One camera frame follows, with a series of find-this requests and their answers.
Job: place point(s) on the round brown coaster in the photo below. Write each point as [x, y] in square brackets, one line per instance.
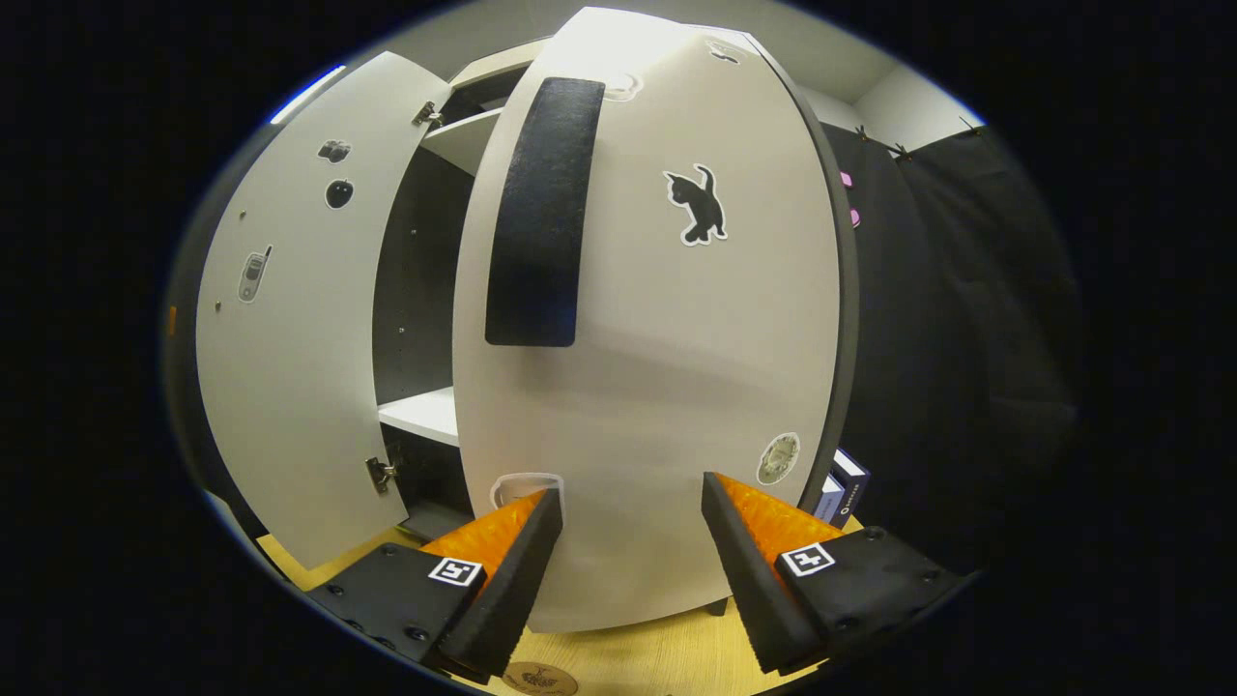
[539, 680]

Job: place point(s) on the dark blue book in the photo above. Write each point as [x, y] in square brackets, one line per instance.
[852, 488]

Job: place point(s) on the white cabinet door cat sticker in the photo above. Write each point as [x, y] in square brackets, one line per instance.
[657, 387]

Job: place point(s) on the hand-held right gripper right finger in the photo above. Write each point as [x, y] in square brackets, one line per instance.
[749, 580]

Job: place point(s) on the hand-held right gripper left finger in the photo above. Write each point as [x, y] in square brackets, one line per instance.
[517, 580]

